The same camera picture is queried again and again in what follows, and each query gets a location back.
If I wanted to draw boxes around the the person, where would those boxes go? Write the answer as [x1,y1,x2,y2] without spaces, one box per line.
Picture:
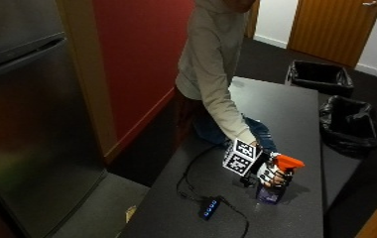
[174,0,280,154]

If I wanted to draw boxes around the black cable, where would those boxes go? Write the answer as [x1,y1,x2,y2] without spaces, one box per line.
[216,195,251,238]
[175,144,220,202]

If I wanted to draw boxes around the wooden door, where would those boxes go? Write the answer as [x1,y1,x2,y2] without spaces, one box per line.
[285,0,377,68]

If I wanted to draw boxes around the black usb hub blue lights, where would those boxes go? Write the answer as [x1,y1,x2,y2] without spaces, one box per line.
[198,196,223,221]

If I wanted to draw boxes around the purple spray bottle orange trigger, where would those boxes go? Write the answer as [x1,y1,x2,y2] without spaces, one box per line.
[255,154,305,205]

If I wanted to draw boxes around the stainless steel refrigerator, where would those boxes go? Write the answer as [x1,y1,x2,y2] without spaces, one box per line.
[0,0,109,238]

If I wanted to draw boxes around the white marker cube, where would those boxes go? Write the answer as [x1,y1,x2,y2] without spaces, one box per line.
[222,138,264,178]

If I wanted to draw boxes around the wooden door frame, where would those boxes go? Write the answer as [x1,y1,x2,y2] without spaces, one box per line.
[55,0,119,157]

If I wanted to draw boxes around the black lined waste bin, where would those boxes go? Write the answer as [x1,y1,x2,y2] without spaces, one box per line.
[317,94,377,158]
[284,59,355,98]

